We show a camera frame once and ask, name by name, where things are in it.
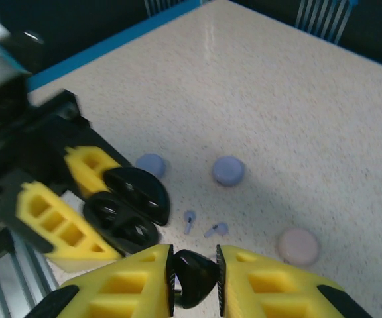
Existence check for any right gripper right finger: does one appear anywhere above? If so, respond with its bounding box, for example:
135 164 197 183
215 244 376 318

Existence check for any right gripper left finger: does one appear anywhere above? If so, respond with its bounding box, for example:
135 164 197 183
31 244 176 318

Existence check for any pink round earbud case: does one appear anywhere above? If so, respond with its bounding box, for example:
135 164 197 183
277 227 320 268

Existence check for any black round earbud case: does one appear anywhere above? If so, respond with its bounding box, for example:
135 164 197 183
82 166 172 256

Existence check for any purple round earbud case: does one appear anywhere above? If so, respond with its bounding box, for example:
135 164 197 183
135 152 168 180
212 155 246 188

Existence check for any black earbud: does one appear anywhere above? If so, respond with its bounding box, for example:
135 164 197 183
172 250 221 309

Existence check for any purple earbud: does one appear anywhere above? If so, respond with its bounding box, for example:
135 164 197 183
203 221 230 239
183 211 197 235

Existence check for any blue table edge strip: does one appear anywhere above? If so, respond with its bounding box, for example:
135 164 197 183
25 0 212 92

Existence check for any aluminium frame rail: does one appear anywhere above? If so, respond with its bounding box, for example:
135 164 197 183
0 228 61 318

